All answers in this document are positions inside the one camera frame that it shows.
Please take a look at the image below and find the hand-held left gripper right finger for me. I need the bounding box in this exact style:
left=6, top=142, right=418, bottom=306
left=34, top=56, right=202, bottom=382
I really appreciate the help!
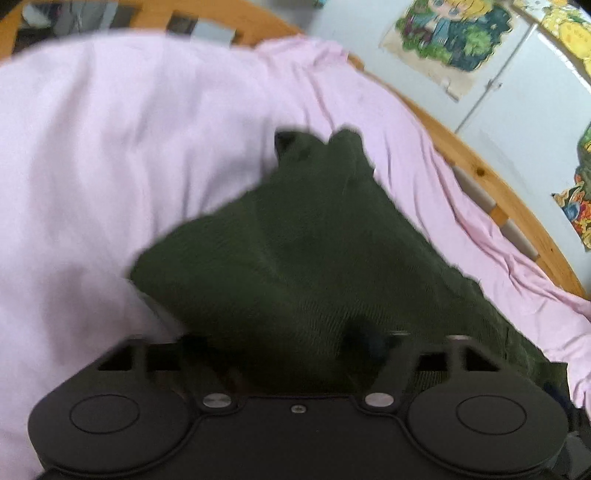
left=344, top=329, right=502, bottom=409

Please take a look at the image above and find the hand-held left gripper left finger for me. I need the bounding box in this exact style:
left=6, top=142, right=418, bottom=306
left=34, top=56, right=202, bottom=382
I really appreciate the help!
left=97, top=339, right=236, bottom=412

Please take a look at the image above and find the dark green knit garment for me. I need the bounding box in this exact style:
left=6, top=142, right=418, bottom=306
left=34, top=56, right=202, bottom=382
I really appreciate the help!
left=129, top=126, right=570, bottom=407

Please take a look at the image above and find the pink bed sheet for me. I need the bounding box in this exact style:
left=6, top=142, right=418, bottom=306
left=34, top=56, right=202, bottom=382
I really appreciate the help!
left=0, top=34, right=591, bottom=480

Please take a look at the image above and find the blonde cartoon character poster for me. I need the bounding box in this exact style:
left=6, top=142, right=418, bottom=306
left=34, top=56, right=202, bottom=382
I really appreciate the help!
left=379, top=0, right=516, bottom=101

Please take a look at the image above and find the wooden bed frame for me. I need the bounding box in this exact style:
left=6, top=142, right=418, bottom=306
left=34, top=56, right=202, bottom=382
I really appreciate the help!
left=0, top=0, right=588, bottom=297

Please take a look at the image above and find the colourful cartoon wall poster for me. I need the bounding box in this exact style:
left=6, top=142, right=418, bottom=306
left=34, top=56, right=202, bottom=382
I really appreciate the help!
left=551, top=121, right=591, bottom=253

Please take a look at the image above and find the yellow cartoon wall poster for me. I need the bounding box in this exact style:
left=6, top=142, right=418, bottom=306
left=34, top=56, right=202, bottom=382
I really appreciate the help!
left=512, top=0, right=591, bottom=55

